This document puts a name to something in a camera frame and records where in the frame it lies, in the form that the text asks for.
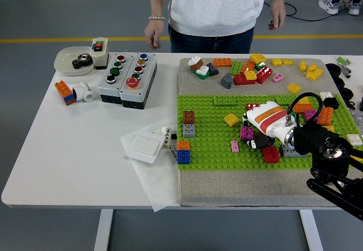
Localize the person's right hand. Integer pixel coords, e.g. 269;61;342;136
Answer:
143;20;166;50

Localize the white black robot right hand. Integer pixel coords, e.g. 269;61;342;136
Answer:
240;101;298;150

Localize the person's left hand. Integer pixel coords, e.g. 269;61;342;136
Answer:
268;0;287;31

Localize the magenta square brick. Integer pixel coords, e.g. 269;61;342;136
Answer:
302;108;320;121
240;125;255;141

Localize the green studded baseplate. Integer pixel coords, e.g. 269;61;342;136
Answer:
176;93;363;171

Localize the orange long brick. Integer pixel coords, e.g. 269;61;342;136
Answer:
212;57;233;68
292;103;313;114

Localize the yellow flat square brick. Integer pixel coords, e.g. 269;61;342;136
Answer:
223;112;240;127

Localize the grey long brick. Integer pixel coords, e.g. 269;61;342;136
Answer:
280;146;310;158

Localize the red oblong brick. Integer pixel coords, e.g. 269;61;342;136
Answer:
255;66;273;84

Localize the red long brick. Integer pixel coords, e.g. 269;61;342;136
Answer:
233;73;256;86

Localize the brown and white brick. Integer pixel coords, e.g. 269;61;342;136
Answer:
188;56;204;71

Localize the yellow oblong brick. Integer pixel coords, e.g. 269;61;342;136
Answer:
249;53;268;64

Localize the orange oblong brick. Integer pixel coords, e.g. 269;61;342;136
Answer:
316;107;334;126

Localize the grey slope brick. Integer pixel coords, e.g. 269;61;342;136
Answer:
220;73;234;89

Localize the lime green brick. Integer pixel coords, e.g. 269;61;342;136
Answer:
229;60;243;75

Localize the dark green flat brick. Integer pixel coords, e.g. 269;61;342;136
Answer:
190;68;212;80

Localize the black brick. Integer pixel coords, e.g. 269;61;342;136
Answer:
323;96;340;110

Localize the dark grey brick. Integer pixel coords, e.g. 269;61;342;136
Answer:
206;62;220;76

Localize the brown square brick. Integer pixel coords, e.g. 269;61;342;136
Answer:
182;110;196;125

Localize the grey square brick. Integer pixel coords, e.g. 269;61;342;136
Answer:
182;123;196;138

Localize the blue square brick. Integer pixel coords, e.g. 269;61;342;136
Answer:
177;149;191;165

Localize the orange blue brown brick stack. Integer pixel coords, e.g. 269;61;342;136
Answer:
54;80;77;107

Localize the light green flat plate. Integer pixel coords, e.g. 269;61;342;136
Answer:
213;95;238;107
275;95;298;106

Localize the control box with emergency stop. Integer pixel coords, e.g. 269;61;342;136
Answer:
119;52;158;110

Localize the four-button control box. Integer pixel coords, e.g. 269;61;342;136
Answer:
98;53;134;104

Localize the grey-brown mat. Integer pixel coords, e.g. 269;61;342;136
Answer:
177;57;363;207

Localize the black metal gear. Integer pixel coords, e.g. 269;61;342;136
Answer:
71;53;94;70

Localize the clear plastic bag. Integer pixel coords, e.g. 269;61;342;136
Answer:
351;109;363;127

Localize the white pipe tee fitting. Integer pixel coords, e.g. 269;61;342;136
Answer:
71;82;95;103

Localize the white plastic bowl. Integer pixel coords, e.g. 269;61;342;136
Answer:
53;46;96;77

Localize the white labelled tube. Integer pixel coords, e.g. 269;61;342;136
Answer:
160;125;174;150

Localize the white table leg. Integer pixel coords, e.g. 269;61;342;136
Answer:
93;209;114;251
299;210;324;251

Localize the translucent paper sheet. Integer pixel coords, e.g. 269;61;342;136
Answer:
119;125;182;213

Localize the black floor cable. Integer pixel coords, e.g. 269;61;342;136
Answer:
263;0;363;22

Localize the small two-button switch box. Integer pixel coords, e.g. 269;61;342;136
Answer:
90;37;109;70

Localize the white wall switch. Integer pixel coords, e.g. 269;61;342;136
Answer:
125;131;166;165

